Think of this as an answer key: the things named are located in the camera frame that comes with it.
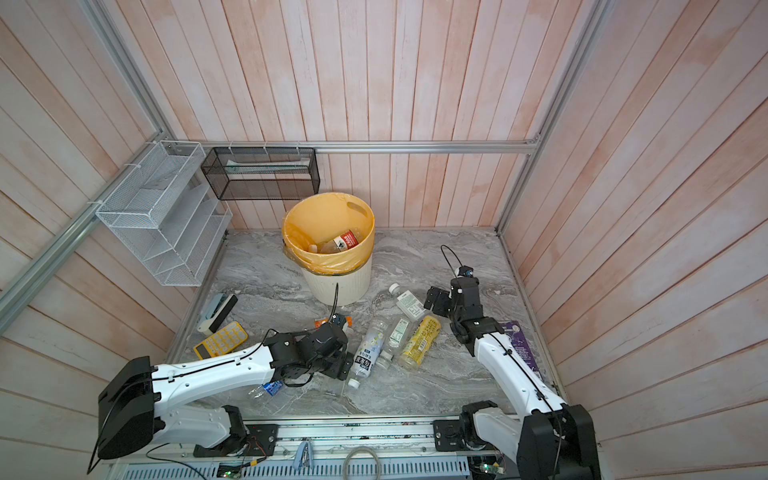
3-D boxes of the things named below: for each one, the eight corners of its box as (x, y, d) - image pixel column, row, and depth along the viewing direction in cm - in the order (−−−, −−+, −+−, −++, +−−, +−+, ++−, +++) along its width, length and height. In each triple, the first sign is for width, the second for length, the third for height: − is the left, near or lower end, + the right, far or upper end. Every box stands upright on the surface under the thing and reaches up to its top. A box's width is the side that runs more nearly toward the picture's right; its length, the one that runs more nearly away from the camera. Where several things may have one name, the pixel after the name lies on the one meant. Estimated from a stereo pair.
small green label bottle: (374, 366, 87) (374, 358, 83) (392, 321, 97) (393, 312, 92) (396, 375, 86) (397, 367, 81) (411, 328, 95) (413, 319, 90)
